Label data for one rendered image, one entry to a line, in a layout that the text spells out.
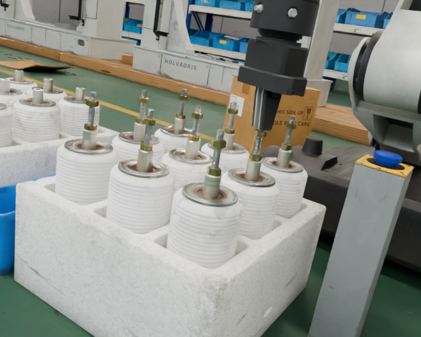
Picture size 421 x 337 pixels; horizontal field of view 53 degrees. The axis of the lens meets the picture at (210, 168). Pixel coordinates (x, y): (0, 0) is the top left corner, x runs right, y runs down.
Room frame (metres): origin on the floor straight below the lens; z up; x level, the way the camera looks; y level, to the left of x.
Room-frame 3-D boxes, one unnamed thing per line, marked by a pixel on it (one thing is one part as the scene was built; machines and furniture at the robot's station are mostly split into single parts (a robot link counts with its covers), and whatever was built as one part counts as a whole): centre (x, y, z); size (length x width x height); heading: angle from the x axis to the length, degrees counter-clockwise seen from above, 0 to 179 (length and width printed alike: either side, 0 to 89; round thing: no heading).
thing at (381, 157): (0.61, -0.25, 0.32); 0.04 x 0.04 x 0.02
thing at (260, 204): (0.63, -0.07, 0.16); 0.10 x 0.10 x 0.18
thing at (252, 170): (0.63, -0.07, 0.26); 0.02 x 0.02 x 0.03
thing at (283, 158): (0.73, -0.13, 0.26); 0.02 x 0.02 x 0.03
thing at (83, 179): (0.65, 0.20, 0.16); 0.10 x 0.10 x 0.18
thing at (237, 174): (0.63, -0.07, 0.25); 0.08 x 0.08 x 0.01
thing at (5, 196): (0.77, 0.30, 0.06); 0.30 x 0.11 x 0.12; 151
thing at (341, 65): (5.40, -1.53, 0.36); 0.50 x 0.38 x 0.21; 149
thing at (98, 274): (0.69, 0.04, 0.09); 0.39 x 0.39 x 0.18; 59
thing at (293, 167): (0.73, -0.13, 0.25); 0.08 x 0.08 x 0.01
